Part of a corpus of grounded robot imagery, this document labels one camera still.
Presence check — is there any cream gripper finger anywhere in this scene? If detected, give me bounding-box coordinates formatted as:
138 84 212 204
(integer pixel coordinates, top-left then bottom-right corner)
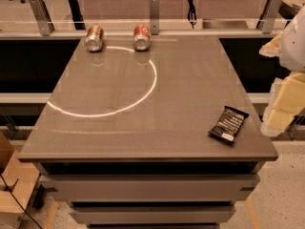
259 33 282 57
260 72 305 137

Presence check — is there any black rxbar chocolate wrapper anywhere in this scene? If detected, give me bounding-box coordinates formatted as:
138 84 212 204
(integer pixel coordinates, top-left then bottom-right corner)
208 106 249 144

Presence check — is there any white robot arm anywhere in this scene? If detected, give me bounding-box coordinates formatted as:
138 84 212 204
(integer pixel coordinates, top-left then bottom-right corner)
259 7 305 137

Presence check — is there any red coke can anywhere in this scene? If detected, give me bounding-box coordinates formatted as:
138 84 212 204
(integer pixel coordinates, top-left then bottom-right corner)
133 24 151 51

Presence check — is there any orange brown soda can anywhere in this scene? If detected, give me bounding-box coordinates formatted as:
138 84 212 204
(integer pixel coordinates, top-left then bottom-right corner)
85 25 104 52

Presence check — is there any grey drawer cabinet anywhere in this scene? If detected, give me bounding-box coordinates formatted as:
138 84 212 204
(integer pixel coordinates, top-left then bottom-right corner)
32 160 266 229

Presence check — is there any wooden box at left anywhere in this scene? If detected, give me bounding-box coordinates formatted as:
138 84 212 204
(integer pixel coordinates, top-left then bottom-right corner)
0 133 39 229

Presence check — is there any right metal rail bracket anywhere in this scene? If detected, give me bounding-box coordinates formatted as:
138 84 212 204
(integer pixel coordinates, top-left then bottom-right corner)
257 0 282 33

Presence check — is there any metal rail bracket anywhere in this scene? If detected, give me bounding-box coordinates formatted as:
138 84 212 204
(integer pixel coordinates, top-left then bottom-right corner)
28 0 54 36
150 0 159 35
257 0 282 33

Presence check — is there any black hanging cable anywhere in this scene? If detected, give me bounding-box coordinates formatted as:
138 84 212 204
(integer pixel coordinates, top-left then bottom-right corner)
185 0 198 30

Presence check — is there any middle metal rail bracket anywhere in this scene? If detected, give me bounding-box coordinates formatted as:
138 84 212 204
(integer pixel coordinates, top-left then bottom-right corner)
150 0 159 35

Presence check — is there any left metal rail bracket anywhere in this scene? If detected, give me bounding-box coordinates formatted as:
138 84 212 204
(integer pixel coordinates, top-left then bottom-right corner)
28 0 54 36

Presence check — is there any black floor cable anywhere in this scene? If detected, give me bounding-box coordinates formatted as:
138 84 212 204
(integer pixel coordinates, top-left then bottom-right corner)
0 174 44 229

